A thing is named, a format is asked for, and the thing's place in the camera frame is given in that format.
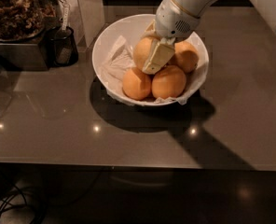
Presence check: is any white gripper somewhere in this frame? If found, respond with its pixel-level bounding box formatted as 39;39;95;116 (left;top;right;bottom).
141;0;200;75

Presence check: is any orange with stem dimple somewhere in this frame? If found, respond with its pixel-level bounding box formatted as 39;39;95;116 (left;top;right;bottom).
133;37;158;70

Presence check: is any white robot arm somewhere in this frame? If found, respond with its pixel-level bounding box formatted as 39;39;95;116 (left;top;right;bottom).
142;0;218;75

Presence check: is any white bowl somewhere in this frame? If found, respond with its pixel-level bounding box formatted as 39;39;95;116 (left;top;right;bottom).
91;13;210;107

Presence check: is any back right orange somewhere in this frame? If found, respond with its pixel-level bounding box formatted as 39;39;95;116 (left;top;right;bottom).
168;41;200;74

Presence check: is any front right orange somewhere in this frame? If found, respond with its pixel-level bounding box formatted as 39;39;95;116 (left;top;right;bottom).
152;65;186;99

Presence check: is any front left orange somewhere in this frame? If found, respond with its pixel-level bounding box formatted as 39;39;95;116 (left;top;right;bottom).
122;67;151;101

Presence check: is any glass bowl of dried snacks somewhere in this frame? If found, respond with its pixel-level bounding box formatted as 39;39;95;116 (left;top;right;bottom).
0;0;56;42

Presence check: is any white paper liner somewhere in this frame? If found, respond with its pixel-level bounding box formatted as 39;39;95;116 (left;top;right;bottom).
92;33;209;106

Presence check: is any white pillar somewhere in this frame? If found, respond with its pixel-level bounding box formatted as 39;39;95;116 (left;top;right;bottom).
66;0;104;47

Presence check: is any white spoon in cup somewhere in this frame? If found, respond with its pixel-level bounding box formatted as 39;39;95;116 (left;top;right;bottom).
55;0;70;39

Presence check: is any black mesh cup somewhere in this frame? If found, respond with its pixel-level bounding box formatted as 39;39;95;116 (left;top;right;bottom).
46;26;78;67

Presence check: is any dark metal box stand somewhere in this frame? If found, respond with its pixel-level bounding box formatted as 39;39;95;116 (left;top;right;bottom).
0;16;62;72

